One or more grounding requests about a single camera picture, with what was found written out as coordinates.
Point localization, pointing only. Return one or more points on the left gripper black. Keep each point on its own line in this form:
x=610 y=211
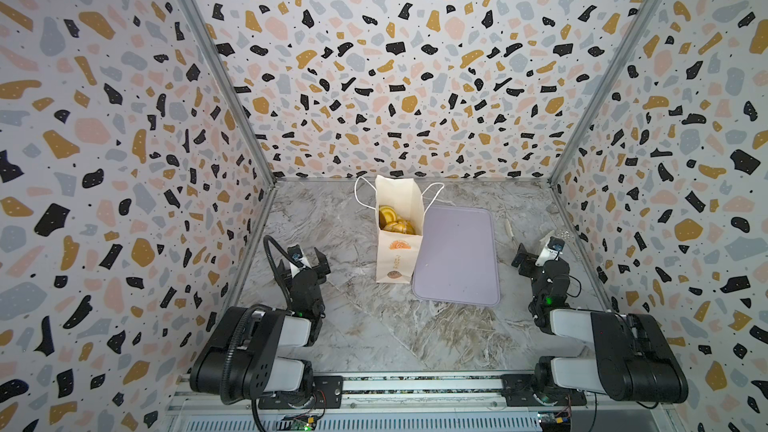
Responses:
x=317 y=270

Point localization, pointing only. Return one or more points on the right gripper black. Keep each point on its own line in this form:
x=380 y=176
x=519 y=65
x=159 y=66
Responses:
x=543 y=264

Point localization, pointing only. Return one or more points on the steel tongs white tips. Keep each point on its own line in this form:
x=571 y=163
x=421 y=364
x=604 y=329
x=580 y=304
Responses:
x=528 y=230

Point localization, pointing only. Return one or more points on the printed paper bread bag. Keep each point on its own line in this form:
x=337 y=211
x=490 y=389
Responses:
x=397 y=254

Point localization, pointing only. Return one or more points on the knotted brown bun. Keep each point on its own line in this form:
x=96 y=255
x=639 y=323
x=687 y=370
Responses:
x=400 y=226

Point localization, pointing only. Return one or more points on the round yellow tart bread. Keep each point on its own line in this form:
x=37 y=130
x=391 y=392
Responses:
x=387 y=215

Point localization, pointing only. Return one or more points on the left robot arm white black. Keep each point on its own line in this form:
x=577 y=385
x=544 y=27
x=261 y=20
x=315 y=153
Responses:
x=240 y=361

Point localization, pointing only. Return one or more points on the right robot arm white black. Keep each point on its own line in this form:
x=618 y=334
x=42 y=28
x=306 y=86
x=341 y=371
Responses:
x=632 y=360

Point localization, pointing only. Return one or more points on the lilac plastic tray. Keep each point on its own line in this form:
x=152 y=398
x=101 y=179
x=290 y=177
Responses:
x=457 y=262

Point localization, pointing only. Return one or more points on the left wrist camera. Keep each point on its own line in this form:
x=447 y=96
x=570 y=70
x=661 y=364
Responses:
x=297 y=257

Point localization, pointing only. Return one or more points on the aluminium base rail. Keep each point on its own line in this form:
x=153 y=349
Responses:
x=420 y=401

